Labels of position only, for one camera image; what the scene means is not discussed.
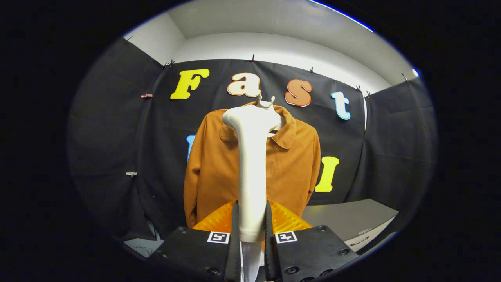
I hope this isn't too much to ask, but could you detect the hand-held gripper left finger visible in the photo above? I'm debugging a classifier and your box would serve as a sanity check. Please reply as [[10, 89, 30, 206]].
[[147, 200, 241, 282]]

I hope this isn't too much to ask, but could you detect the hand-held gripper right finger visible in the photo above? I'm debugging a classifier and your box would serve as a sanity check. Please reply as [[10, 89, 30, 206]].
[[264, 200, 359, 282]]

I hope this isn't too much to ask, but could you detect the orange button shirt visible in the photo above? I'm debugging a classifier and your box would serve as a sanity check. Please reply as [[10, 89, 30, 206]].
[[183, 102, 321, 229]]

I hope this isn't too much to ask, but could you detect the white garment steamer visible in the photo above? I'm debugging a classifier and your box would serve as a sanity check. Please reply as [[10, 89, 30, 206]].
[[222, 105, 281, 282]]

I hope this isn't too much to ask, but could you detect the grey cabinet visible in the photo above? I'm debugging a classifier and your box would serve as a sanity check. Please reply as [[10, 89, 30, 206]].
[[301, 199, 400, 252]]

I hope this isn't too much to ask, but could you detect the black backdrop cloth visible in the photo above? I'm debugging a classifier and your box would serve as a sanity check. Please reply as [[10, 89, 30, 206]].
[[67, 37, 437, 255]]

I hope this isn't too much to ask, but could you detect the white mannequin torso stand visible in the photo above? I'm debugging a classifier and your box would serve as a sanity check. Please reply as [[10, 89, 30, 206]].
[[256, 95, 288, 136]]

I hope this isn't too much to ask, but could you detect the row of black clips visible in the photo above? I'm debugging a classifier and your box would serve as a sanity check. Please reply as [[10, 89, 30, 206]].
[[123, 35, 409, 98]]

